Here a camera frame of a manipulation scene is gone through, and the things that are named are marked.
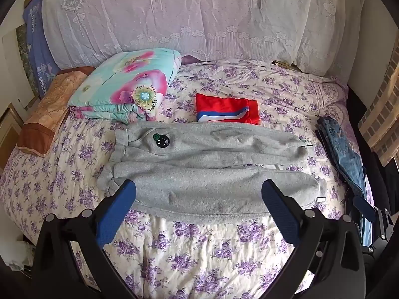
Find blue patterned pillow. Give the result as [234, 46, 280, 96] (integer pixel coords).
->
[22, 0, 60, 100]

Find orange brown pillow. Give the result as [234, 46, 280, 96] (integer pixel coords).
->
[17, 66, 96, 158]

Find blue jeans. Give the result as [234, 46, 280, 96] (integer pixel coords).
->
[316, 116, 375, 246]

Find red folded garment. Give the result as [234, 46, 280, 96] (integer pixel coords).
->
[195, 93, 261, 126]

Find grey knit pants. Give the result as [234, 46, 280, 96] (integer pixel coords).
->
[97, 121, 327, 225]

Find white lace cloth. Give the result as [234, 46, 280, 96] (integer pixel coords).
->
[42, 0, 367, 78]

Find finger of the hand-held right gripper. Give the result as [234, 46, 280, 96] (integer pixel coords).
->
[353, 196, 395, 247]

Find purple floral bedspread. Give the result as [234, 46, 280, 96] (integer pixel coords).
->
[0, 58, 375, 299]

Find teal pink floral folded quilt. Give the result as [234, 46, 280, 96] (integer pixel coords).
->
[68, 48, 182, 124]

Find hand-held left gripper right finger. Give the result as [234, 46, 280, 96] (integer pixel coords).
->
[261, 178, 367, 299]

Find brick pattern curtain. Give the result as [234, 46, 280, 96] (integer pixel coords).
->
[358, 59, 399, 165]

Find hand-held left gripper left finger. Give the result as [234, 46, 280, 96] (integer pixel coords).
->
[31, 179, 138, 299]

